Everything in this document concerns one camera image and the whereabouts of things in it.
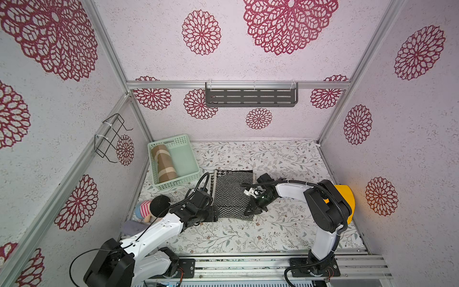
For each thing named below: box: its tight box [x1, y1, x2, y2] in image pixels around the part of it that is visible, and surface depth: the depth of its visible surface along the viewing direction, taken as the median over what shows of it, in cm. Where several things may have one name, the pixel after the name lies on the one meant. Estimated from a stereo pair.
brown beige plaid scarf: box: [151, 144, 179, 184], surface depth 104 cm
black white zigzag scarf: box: [210, 169, 256, 221], surface depth 96 cm
